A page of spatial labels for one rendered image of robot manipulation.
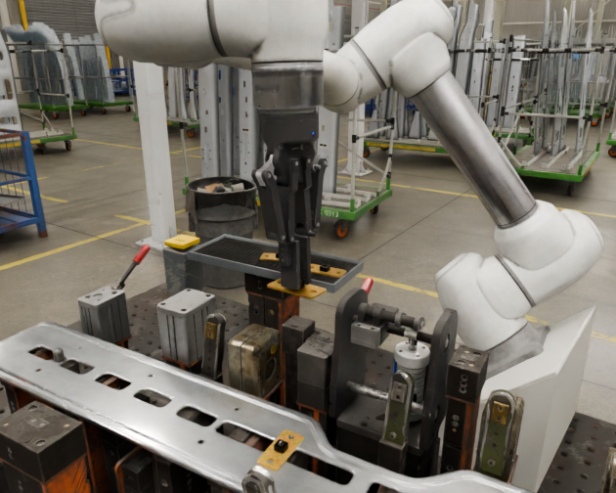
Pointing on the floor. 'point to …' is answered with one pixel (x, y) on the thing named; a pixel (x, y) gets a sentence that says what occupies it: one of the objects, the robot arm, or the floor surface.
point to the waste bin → (221, 219)
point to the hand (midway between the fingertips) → (295, 261)
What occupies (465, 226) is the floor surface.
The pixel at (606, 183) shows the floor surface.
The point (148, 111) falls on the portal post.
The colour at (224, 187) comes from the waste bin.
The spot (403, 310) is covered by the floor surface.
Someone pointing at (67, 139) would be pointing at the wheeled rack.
